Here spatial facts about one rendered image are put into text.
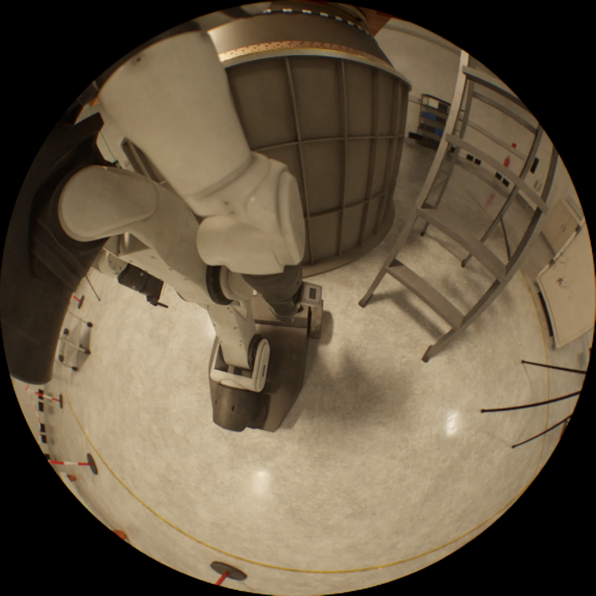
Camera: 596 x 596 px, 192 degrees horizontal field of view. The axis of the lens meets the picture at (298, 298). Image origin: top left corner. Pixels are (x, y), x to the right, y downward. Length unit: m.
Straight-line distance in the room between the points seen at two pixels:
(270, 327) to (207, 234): 0.67
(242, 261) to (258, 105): 0.63
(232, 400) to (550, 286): 3.12
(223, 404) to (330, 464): 0.63
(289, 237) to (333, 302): 0.91
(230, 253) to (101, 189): 0.18
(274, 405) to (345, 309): 0.63
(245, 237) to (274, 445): 0.95
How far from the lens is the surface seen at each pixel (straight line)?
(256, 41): 0.86
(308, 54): 0.75
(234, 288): 0.42
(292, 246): 0.16
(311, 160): 0.80
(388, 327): 1.05
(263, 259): 0.19
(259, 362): 0.64
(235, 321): 0.54
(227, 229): 0.20
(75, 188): 0.24
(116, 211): 0.25
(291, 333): 0.80
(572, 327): 2.80
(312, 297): 0.35
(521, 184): 0.74
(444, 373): 1.19
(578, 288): 2.79
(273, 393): 0.78
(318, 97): 0.78
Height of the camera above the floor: 0.93
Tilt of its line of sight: 61 degrees down
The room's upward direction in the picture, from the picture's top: 14 degrees counter-clockwise
